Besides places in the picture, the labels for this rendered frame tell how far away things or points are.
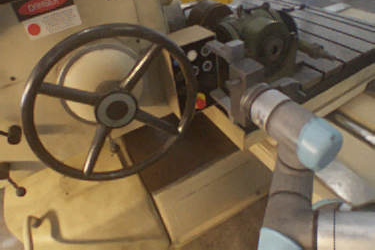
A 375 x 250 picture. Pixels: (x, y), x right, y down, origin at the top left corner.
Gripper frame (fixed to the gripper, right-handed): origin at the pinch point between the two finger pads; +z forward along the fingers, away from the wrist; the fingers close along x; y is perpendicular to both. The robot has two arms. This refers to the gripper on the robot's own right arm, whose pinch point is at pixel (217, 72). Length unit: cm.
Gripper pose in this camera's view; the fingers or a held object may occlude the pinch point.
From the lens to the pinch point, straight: 59.3
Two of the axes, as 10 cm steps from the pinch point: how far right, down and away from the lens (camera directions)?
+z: -4.8, -5.0, 7.3
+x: 1.3, 7.8, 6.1
